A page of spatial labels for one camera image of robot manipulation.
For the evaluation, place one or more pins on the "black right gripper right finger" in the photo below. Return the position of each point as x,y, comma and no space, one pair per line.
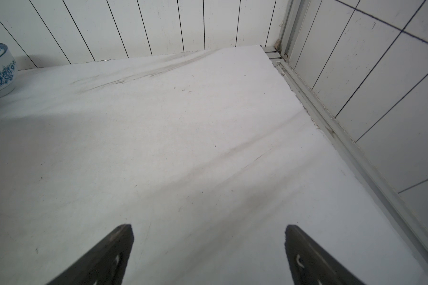
310,264

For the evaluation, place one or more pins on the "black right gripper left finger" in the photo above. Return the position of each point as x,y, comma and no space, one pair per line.
104,264

